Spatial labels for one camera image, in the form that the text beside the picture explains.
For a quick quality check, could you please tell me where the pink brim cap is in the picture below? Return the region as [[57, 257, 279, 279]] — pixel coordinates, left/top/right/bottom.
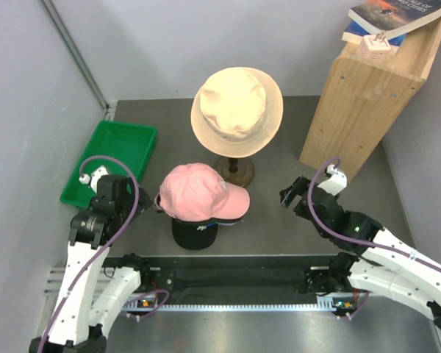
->
[[157, 163, 251, 222]]

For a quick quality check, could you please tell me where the black baseball cap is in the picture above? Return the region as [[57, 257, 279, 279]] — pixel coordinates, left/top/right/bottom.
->
[[171, 218, 218, 251]]

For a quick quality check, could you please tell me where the blue baseball cap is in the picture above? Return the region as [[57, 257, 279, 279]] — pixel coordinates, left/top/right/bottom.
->
[[207, 220, 238, 227]]

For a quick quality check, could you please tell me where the dark green baseball cap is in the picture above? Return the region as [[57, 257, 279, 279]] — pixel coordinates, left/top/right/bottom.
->
[[175, 218, 242, 227]]

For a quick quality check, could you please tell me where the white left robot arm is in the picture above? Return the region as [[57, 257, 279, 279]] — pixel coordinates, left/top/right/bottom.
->
[[29, 175, 152, 352]]

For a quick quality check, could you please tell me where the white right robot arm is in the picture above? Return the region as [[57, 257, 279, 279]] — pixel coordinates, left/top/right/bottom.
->
[[279, 171, 441, 330]]

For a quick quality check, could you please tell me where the dark wooden hat stand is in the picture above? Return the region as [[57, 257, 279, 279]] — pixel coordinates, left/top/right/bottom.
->
[[214, 157, 254, 188]]

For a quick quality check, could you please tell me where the green plastic tray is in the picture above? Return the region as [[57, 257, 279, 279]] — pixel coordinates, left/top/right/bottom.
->
[[59, 120, 159, 210]]

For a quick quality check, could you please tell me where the cream bucket hat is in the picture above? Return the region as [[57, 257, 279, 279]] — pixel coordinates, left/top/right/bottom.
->
[[190, 67, 284, 158]]

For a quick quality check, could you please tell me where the tall wooden shelf box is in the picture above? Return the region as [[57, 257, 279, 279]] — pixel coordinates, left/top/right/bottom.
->
[[299, 18, 441, 179]]

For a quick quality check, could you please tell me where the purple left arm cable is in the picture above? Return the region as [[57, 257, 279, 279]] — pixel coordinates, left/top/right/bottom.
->
[[39, 156, 171, 353]]

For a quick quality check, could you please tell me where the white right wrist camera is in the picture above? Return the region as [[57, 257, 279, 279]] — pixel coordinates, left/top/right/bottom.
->
[[318, 164, 348, 196]]

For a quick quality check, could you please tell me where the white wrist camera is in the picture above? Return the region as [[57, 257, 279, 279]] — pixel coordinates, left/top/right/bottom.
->
[[318, 164, 348, 196], [79, 165, 110, 193]]

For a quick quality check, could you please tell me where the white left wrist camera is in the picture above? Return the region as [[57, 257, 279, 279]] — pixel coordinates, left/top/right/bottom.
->
[[79, 165, 110, 193]]

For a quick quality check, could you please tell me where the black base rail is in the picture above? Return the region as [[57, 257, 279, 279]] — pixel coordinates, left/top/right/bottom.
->
[[104, 254, 353, 296]]

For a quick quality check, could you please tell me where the grey cable duct strip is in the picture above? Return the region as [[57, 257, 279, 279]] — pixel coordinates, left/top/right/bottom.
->
[[121, 296, 359, 312]]

